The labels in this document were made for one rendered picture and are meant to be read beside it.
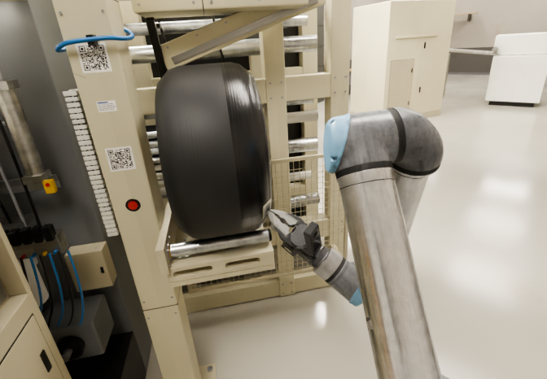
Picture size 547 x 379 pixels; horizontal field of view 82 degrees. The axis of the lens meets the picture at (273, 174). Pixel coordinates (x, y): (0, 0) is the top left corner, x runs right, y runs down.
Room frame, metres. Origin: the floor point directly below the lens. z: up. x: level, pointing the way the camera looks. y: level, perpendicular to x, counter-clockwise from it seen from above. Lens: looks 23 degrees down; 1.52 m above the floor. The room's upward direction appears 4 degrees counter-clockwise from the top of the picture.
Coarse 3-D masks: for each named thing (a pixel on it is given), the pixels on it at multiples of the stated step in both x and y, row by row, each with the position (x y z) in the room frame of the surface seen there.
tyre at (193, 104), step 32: (224, 64) 1.01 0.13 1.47; (160, 96) 0.88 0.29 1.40; (192, 96) 0.86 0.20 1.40; (224, 96) 0.86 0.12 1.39; (256, 96) 0.91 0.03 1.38; (160, 128) 0.81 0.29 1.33; (192, 128) 0.80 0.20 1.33; (224, 128) 0.80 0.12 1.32; (256, 128) 0.83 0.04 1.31; (160, 160) 0.79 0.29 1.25; (192, 160) 0.76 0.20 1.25; (224, 160) 0.77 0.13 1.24; (256, 160) 0.79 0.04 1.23; (192, 192) 0.75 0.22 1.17; (224, 192) 0.76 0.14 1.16; (256, 192) 0.79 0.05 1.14; (192, 224) 0.78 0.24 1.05; (224, 224) 0.80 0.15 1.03; (256, 224) 0.85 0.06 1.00
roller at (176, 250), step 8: (248, 232) 0.93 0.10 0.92; (256, 232) 0.92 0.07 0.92; (264, 232) 0.92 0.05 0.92; (200, 240) 0.90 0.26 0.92; (208, 240) 0.89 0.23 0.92; (216, 240) 0.89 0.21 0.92; (224, 240) 0.89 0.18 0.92; (232, 240) 0.90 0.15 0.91; (240, 240) 0.90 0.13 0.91; (248, 240) 0.90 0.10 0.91; (256, 240) 0.90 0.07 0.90; (264, 240) 0.91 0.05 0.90; (168, 248) 0.87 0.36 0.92; (176, 248) 0.87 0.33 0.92; (184, 248) 0.87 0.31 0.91; (192, 248) 0.87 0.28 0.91; (200, 248) 0.87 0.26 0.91; (208, 248) 0.88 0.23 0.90; (216, 248) 0.88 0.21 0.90; (224, 248) 0.89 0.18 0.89; (176, 256) 0.86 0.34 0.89
